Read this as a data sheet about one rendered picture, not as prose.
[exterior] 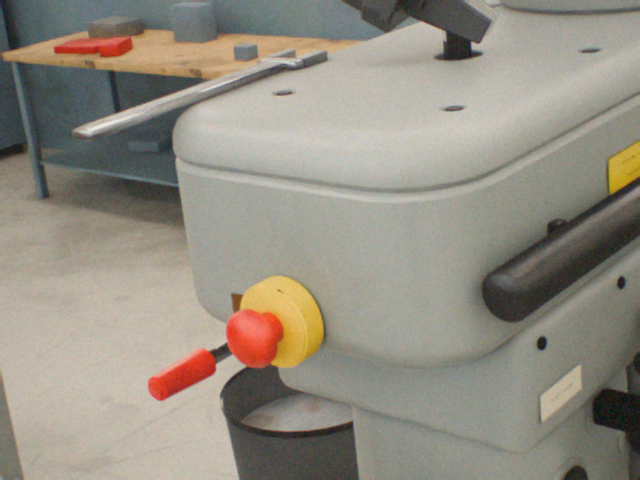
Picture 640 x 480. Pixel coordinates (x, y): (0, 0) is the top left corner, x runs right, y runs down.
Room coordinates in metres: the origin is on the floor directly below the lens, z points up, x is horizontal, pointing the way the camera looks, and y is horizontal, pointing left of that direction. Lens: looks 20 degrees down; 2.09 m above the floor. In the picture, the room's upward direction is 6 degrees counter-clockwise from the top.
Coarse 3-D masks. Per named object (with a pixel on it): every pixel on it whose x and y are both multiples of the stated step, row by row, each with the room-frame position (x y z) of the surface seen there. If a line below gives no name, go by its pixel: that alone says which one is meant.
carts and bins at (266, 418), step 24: (240, 384) 3.02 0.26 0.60; (264, 384) 3.08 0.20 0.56; (240, 408) 3.00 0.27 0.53; (264, 408) 3.04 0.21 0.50; (288, 408) 3.02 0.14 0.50; (312, 408) 3.01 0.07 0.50; (336, 408) 2.99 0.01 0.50; (240, 432) 2.75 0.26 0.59; (264, 432) 2.69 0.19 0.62; (288, 432) 2.66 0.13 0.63; (312, 432) 2.66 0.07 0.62; (336, 432) 2.67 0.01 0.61; (240, 456) 2.78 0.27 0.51; (264, 456) 2.71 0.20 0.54; (288, 456) 2.68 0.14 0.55; (312, 456) 2.67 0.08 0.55; (336, 456) 2.68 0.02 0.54
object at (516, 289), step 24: (624, 192) 0.80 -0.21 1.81; (600, 216) 0.76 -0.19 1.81; (624, 216) 0.77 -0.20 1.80; (552, 240) 0.72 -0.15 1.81; (576, 240) 0.73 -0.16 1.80; (600, 240) 0.74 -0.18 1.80; (624, 240) 0.76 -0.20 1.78; (504, 264) 0.69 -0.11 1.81; (528, 264) 0.69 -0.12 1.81; (552, 264) 0.70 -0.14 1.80; (576, 264) 0.71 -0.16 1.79; (504, 288) 0.68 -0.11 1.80; (528, 288) 0.67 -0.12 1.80; (552, 288) 0.69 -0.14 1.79; (504, 312) 0.68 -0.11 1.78; (528, 312) 0.67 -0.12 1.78
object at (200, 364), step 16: (192, 352) 0.82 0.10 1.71; (208, 352) 0.82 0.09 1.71; (224, 352) 0.84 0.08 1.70; (176, 368) 0.80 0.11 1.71; (192, 368) 0.81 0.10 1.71; (208, 368) 0.81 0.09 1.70; (160, 384) 0.79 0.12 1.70; (176, 384) 0.79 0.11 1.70; (192, 384) 0.80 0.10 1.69; (160, 400) 0.79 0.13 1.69
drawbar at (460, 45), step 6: (468, 0) 0.92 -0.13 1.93; (450, 36) 0.91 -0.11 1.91; (456, 36) 0.91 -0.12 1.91; (444, 42) 0.92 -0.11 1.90; (450, 42) 0.91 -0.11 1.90; (456, 42) 0.91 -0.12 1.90; (462, 42) 0.91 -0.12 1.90; (468, 42) 0.92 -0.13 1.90; (444, 48) 0.92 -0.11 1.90; (450, 48) 0.91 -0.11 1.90; (456, 48) 0.91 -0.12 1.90; (462, 48) 0.91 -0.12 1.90; (468, 48) 0.92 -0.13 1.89; (444, 54) 0.92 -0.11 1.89; (450, 54) 0.91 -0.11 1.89; (456, 54) 0.91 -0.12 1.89; (462, 54) 0.91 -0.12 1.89; (468, 54) 0.91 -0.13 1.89; (444, 60) 0.92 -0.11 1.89; (450, 60) 0.91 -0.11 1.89; (456, 60) 0.91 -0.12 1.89
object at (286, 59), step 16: (288, 48) 0.98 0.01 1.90; (256, 64) 0.93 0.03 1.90; (272, 64) 0.93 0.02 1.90; (288, 64) 0.93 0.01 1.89; (304, 64) 0.94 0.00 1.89; (224, 80) 0.89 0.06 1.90; (240, 80) 0.89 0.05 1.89; (256, 80) 0.91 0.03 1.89; (176, 96) 0.85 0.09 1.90; (192, 96) 0.85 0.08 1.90; (208, 96) 0.86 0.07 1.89; (128, 112) 0.82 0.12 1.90; (144, 112) 0.81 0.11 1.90; (160, 112) 0.82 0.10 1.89; (80, 128) 0.79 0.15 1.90; (96, 128) 0.78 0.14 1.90; (112, 128) 0.79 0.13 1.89
